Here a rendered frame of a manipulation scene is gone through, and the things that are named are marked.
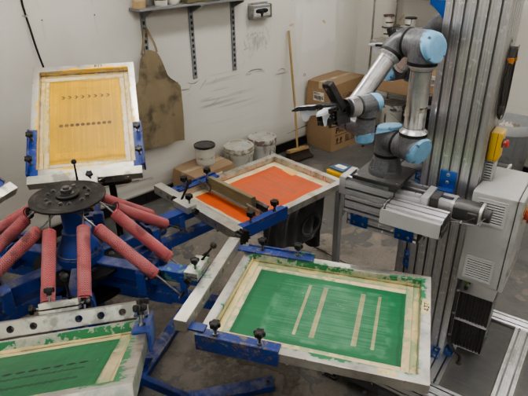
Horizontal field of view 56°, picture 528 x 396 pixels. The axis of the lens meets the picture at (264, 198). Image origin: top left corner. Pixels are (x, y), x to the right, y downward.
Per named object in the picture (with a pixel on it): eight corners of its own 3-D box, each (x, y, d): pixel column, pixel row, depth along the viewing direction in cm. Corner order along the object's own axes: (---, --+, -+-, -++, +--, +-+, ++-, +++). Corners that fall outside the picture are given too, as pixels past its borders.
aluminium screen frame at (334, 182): (274, 159, 325) (274, 153, 323) (345, 186, 287) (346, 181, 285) (172, 197, 277) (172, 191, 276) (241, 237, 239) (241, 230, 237)
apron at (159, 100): (182, 137, 480) (171, 23, 432) (187, 139, 475) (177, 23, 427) (133, 152, 448) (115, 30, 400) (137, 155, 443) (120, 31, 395)
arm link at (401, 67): (443, 26, 231) (387, 87, 273) (460, 23, 235) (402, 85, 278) (432, 6, 234) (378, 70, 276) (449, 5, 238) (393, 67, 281)
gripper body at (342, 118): (328, 129, 179) (354, 122, 184) (327, 104, 176) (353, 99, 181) (315, 126, 185) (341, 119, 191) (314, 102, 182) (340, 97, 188)
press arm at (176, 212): (187, 213, 253) (186, 203, 251) (194, 217, 249) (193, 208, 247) (158, 225, 243) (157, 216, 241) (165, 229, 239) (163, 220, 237)
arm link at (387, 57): (391, 17, 203) (322, 116, 205) (412, 20, 195) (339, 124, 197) (405, 34, 211) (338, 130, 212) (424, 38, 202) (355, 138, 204)
